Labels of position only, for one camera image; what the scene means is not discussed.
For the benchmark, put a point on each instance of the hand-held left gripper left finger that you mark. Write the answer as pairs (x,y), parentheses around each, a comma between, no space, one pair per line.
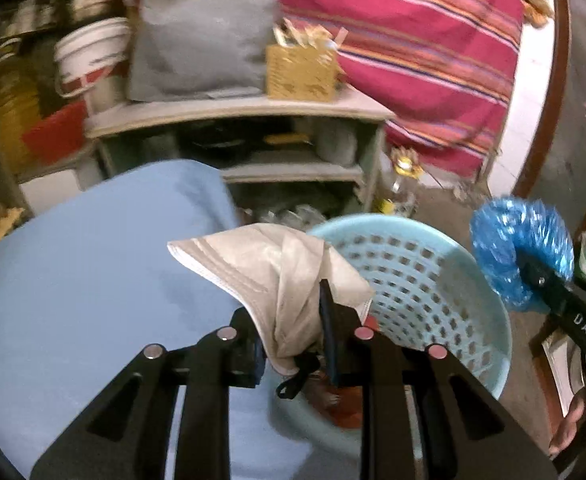
(245,360)

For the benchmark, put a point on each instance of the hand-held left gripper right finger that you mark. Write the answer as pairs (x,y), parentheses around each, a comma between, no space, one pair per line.
(330,345)

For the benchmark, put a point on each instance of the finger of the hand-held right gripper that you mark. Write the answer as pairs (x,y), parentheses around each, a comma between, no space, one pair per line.
(543,280)

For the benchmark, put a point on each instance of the blue crinkled plastic wrapper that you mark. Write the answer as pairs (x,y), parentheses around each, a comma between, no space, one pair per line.
(498,240)

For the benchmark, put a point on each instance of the white face mask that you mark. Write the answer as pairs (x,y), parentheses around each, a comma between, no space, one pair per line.
(273,270)

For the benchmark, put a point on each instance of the light blue plastic basket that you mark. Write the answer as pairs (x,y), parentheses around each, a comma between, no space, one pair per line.
(423,280)

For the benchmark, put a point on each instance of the person's right hand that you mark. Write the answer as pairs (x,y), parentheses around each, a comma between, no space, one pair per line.
(570,425)

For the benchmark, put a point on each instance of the clear bottle yellow label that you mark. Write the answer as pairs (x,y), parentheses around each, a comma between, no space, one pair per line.
(398,190)

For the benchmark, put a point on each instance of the low wooden shelf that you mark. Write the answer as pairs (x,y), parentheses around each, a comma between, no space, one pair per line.
(233,110)

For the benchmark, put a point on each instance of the white low cabinet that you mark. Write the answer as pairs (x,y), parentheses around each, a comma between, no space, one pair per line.
(58,180)

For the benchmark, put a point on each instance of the yellow utensil holder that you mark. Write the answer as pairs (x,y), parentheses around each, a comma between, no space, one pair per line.
(300,75)

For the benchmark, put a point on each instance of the red striped cloth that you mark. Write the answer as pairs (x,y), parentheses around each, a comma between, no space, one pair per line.
(413,35)

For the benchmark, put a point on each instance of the red woven basket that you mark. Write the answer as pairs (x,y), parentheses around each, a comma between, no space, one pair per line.
(55,132)

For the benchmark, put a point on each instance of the bunch of wooden utensils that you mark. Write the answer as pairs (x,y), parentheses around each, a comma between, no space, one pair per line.
(305,35)

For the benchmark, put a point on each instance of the yellow oil bottle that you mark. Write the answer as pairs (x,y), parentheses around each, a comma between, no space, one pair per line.
(15,120)

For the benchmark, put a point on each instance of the white plastic bucket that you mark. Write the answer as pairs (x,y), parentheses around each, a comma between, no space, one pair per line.
(90,55)

